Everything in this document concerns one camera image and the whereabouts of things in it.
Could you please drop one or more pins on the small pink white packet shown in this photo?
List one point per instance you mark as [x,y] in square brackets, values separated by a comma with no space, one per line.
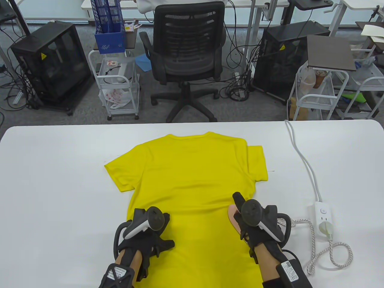
[112,63]

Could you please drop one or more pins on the white floor power strip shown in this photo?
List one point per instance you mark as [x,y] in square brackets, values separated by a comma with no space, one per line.
[238,78]

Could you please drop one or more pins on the black computer case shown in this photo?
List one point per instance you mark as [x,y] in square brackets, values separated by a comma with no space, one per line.
[279,66]
[51,66]

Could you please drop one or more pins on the white red plastic bag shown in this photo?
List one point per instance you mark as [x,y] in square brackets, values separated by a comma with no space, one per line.
[115,96]

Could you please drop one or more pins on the black white hand controller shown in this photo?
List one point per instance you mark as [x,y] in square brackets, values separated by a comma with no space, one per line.
[154,217]
[251,211]

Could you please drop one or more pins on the person's left forearm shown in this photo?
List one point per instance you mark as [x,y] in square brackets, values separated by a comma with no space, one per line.
[137,261]

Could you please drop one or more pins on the yellow t-shirt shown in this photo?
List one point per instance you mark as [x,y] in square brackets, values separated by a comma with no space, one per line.
[192,168]

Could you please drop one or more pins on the black caged wrist camera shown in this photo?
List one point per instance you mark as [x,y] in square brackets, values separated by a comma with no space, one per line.
[117,276]

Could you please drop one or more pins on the pink electric iron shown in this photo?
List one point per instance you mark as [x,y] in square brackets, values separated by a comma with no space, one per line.
[232,216]

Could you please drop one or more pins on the black desk stand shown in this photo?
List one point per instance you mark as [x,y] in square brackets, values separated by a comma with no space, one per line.
[288,12]

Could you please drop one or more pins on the person's right hand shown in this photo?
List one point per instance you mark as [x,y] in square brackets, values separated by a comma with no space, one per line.
[255,237]

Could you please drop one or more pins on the person's left hand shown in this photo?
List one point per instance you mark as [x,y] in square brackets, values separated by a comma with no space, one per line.
[148,244]

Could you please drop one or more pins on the brown cardboard box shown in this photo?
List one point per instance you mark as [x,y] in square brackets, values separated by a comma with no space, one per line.
[300,112]

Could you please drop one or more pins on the person's right forearm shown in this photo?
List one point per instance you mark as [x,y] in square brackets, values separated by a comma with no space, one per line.
[267,267]

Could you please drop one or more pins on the blue file rack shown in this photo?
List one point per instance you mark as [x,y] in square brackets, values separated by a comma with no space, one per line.
[109,43]

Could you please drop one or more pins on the brown coffee cup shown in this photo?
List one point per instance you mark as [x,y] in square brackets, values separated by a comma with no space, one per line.
[319,79]

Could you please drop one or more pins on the black box wrist camera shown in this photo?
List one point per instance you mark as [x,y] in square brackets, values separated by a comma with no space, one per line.
[292,274]

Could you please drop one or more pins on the black mesh office chair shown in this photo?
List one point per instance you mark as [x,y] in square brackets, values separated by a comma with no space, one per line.
[186,60]

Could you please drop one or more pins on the white crank desk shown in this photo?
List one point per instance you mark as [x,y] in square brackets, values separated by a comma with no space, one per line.
[360,3]

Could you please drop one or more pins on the blue plastic sheet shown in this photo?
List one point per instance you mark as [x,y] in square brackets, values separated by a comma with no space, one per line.
[142,63]

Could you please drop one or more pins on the white table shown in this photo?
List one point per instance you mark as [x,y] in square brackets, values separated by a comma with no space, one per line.
[45,180]

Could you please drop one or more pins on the beige paper folder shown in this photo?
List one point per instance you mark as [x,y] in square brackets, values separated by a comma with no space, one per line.
[372,30]

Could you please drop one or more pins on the green plastic object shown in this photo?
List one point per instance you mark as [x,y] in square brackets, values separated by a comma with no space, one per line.
[355,97]

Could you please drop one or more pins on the translucent white container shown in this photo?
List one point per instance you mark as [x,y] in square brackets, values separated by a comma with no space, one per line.
[306,84]

